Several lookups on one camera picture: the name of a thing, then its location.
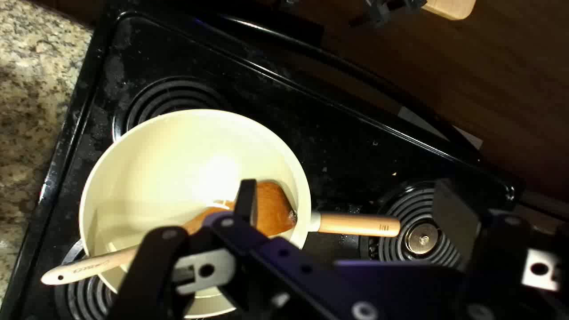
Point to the wooden spatula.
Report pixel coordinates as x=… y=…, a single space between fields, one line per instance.
x=276 y=206

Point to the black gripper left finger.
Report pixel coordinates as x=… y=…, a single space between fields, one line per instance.
x=285 y=254

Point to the black electric stove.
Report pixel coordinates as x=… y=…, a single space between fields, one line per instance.
x=331 y=135

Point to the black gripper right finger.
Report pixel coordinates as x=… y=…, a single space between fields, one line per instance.
x=498 y=248

